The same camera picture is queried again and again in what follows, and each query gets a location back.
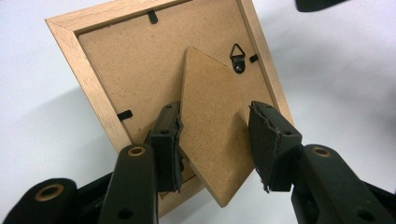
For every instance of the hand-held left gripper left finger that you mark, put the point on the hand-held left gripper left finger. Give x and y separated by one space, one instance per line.
165 155

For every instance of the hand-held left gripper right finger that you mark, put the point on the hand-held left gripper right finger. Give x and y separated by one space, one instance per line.
274 155

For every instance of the wooden picture frame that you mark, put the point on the wooden picture frame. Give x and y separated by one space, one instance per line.
140 71

